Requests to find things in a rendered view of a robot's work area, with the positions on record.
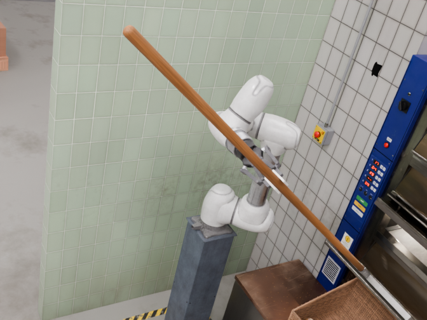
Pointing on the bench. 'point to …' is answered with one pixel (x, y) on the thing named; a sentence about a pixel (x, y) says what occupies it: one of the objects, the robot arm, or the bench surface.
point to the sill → (403, 253)
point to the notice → (347, 240)
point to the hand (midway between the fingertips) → (276, 181)
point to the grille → (331, 270)
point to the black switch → (403, 105)
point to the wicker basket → (306, 310)
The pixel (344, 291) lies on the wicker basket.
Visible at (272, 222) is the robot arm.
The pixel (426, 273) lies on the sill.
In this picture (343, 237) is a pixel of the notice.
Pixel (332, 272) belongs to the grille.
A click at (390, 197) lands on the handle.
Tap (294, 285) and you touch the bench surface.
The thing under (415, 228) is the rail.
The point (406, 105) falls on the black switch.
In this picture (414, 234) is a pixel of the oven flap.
